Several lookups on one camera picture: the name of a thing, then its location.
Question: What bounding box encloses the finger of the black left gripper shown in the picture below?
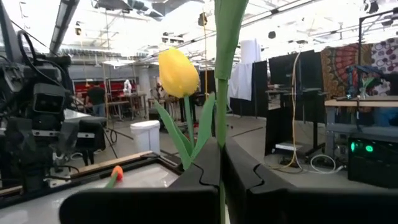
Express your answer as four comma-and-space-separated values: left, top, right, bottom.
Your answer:
67, 123, 78, 151
58, 123, 68, 151

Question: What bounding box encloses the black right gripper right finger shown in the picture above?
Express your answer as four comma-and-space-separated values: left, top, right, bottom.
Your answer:
222, 138, 398, 224

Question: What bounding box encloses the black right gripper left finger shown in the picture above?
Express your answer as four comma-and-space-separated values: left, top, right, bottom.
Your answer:
58, 138, 222, 224

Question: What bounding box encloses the orange artificial tulip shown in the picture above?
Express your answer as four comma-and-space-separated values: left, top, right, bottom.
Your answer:
104, 165, 124, 189
213, 0, 249, 224

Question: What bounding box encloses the yellow artificial tulip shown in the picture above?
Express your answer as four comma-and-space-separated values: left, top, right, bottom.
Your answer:
154, 47, 217, 171

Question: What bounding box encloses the person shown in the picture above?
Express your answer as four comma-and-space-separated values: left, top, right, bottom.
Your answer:
85, 83, 107, 118

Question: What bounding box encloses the red storage rack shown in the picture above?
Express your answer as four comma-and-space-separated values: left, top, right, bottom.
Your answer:
73, 80, 125, 94

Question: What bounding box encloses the white trash bin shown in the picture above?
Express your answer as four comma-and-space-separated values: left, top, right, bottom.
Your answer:
129, 120, 161, 156

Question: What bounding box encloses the black perforated equipment box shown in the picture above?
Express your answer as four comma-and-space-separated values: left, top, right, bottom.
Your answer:
347, 133, 398, 189

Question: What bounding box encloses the wooden workbench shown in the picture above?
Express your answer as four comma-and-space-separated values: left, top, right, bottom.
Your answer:
324, 98, 398, 147

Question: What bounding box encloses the black computer monitor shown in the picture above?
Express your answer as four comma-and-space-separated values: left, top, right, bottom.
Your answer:
269, 49, 326, 125

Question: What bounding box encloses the black partition panel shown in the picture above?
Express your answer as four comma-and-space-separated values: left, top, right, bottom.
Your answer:
252, 60, 269, 118

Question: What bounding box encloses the blue and black robot rig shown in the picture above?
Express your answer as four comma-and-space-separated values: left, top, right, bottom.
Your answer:
345, 64, 385, 99

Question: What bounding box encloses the orange mandala tapestry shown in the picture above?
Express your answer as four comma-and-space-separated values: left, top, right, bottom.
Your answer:
320, 43, 374, 100

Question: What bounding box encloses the white hanging cloth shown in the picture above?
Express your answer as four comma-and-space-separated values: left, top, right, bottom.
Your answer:
228, 39, 262, 102

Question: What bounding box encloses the circle-patterned hanging cloth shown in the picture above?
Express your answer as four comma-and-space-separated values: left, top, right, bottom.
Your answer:
371, 37, 398, 96

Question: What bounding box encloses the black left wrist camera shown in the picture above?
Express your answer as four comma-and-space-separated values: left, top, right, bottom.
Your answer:
32, 83, 67, 123

